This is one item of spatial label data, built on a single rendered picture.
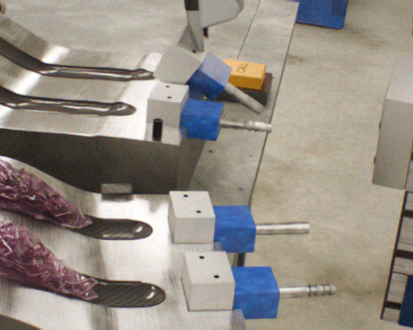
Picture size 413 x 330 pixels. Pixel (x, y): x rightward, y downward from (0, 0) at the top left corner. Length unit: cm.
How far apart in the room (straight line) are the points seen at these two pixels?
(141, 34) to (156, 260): 77
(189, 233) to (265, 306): 12
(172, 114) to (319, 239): 165
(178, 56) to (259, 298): 39
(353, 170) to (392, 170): 213
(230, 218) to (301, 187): 200
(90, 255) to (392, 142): 29
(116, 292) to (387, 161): 28
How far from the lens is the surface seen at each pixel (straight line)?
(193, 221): 88
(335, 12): 436
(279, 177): 294
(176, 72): 112
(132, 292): 82
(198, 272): 80
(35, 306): 75
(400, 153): 90
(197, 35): 110
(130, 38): 156
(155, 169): 100
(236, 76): 133
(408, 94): 90
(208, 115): 103
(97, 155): 101
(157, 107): 102
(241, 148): 120
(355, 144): 322
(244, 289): 80
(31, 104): 110
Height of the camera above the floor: 131
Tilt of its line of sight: 26 degrees down
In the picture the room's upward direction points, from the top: 5 degrees clockwise
